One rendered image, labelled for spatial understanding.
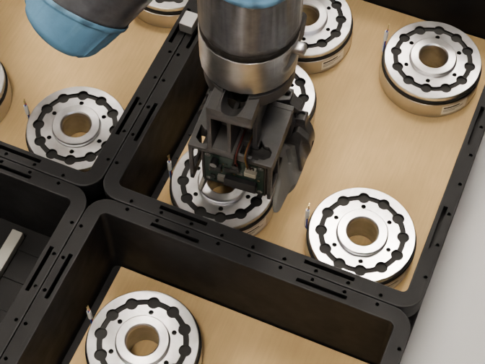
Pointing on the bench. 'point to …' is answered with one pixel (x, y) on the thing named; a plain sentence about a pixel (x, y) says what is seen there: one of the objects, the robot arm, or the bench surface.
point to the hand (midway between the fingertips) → (255, 172)
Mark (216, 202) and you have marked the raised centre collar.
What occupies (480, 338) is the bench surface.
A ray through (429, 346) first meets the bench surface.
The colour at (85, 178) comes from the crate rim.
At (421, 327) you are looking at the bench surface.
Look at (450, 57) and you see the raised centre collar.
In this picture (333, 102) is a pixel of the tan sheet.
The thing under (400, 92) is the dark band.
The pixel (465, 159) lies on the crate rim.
